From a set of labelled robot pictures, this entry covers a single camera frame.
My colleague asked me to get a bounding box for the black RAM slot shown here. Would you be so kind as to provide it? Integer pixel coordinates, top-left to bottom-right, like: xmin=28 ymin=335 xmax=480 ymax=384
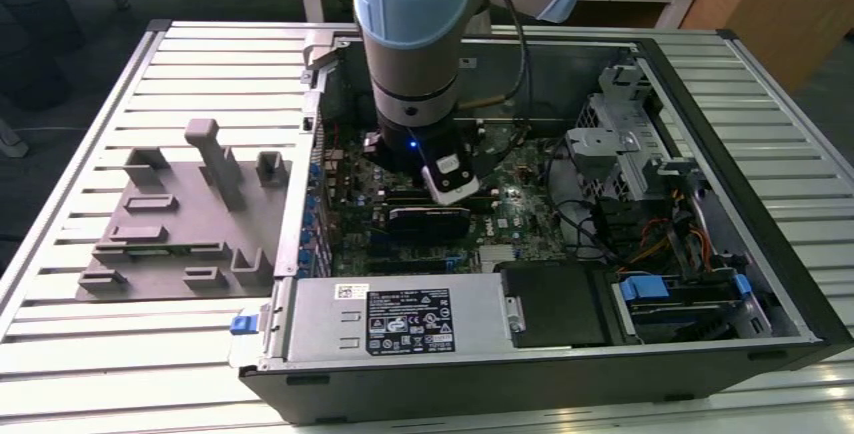
xmin=384 ymin=195 xmax=499 ymax=213
xmin=384 ymin=186 xmax=499 ymax=201

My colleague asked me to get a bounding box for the black cooler module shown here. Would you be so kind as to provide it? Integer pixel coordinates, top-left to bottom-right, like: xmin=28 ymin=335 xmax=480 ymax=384
xmin=384 ymin=205 xmax=472 ymax=243

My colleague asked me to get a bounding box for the black expansion slot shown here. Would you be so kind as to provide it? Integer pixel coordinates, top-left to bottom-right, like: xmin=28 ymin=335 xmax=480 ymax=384
xmin=363 ymin=258 xmax=459 ymax=276

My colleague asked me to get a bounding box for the green motherboard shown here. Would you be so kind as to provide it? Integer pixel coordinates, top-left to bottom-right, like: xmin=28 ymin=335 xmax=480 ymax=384
xmin=312 ymin=121 xmax=582 ymax=278

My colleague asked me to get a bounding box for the metal drive cage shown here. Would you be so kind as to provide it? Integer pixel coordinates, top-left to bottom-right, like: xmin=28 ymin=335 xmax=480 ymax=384
xmin=563 ymin=64 xmax=679 ymax=203

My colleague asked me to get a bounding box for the grey parts rack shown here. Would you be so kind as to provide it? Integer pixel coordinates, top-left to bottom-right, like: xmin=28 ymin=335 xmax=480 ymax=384
xmin=73 ymin=117 xmax=295 ymax=303

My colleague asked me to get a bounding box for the silver power supply unit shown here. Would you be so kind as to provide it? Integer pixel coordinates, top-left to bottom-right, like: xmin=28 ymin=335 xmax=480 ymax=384
xmin=263 ymin=273 xmax=515 ymax=370

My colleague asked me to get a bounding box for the black plastic shroud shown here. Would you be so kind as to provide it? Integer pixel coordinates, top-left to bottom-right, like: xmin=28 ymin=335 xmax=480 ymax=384
xmin=496 ymin=260 xmax=628 ymax=350

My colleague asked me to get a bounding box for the green RAM stick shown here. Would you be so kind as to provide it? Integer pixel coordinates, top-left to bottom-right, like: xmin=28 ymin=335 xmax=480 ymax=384
xmin=125 ymin=247 xmax=195 ymax=258

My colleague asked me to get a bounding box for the blue disk carrier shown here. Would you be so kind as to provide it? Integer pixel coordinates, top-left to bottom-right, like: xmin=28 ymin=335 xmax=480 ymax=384
xmin=616 ymin=273 xmax=759 ymax=320

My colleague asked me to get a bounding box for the black open PC case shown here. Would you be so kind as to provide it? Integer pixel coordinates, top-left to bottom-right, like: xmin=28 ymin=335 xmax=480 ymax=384
xmin=225 ymin=27 xmax=854 ymax=428

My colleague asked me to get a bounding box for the black office chair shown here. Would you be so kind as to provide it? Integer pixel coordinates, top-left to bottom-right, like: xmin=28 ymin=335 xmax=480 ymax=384
xmin=0 ymin=0 xmax=88 ymax=110

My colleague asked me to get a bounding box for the white chair base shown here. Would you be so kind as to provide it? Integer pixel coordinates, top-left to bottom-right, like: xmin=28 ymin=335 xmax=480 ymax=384
xmin=0 ymin=116 xmax=29 ymax=159

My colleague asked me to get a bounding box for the wooden cabinet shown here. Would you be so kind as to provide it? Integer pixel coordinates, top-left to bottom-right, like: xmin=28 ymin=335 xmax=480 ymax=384
xmin=683 ymin=0 xmax=854 ymax=93

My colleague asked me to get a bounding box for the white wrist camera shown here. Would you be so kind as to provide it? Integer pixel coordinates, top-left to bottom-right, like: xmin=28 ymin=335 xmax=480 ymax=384
xmin=419 ymin=152 xmax=482 ymax=206

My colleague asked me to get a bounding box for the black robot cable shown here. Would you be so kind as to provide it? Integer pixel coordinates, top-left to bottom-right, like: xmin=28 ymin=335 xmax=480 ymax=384
xmin=470 ymin=0 xmax=532 ymax=170

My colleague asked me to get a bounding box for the black wire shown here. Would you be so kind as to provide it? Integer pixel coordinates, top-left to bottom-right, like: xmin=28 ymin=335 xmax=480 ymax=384
xmin=546 ymin=193 xmax=622 ymax=261

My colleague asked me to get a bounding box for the yellow wire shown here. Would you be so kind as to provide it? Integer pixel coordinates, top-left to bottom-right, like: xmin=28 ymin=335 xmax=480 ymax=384
xmin=623 ymin=238 xmax=668 ymax=268

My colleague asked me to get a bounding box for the orange wire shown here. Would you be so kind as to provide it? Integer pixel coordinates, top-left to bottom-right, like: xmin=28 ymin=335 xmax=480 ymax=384
xmin=690 ymin=223 xmax=714 ymax=268

